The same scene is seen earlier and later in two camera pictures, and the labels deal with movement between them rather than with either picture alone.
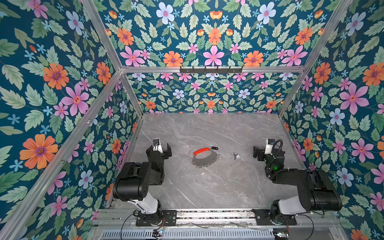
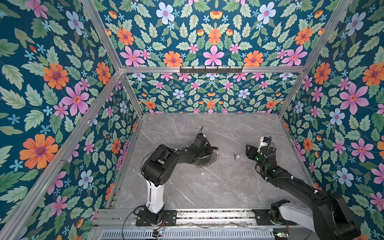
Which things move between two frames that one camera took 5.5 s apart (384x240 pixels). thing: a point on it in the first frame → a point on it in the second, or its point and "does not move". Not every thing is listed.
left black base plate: x=164 y=218 does not move
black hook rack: x=211 y=70 does not move
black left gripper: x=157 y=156 → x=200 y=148
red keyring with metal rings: x=206 y=161 does not move
